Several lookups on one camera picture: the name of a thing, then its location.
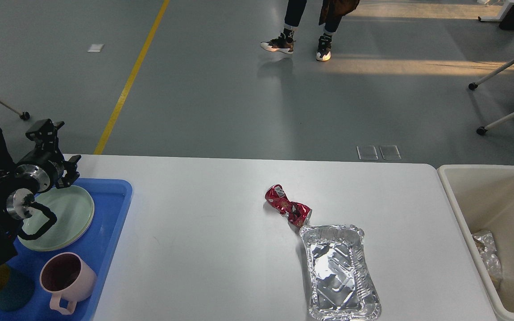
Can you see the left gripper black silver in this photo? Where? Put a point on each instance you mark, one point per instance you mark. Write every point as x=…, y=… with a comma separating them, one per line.
x=46, y=164

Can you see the green plate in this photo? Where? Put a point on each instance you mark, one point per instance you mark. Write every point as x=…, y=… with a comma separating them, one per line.
x=74, y=209

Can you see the pink mug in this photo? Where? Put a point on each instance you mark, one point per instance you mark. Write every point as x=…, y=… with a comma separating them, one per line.
x=69, y=280

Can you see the aluminium foil tray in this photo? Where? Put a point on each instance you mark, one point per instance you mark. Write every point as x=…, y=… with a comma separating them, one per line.
x=341, y=288

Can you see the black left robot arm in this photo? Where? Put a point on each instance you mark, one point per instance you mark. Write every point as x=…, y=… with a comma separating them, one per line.
x=20, y=215

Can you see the blue plastic tray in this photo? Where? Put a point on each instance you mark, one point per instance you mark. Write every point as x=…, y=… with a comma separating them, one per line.
x=112, y=198

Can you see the teal yellow cup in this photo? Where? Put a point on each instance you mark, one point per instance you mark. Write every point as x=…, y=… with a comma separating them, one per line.
x=16, y=288

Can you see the crushed red can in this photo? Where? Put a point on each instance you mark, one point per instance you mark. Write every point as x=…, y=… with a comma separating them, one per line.
x=296, y=213

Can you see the clear floor plate left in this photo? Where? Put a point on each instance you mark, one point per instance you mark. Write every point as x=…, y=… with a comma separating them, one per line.
x=367, y=152

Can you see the clear floor plate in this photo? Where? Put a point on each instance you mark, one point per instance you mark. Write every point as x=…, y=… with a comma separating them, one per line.
x=390, y=152
x=367, y=152

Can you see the person in black coat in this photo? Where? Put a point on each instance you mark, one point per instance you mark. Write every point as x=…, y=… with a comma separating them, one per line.
x=330, y=16

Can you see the clear floor plate right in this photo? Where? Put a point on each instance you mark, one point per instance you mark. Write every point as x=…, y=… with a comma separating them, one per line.
x=390, y=152

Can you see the crumpled foil in bin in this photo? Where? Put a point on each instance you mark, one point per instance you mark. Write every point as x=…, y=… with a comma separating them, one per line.
x=486, y=247

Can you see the beige plastic bin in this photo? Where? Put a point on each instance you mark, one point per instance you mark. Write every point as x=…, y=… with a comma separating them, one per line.
x=482, y=198

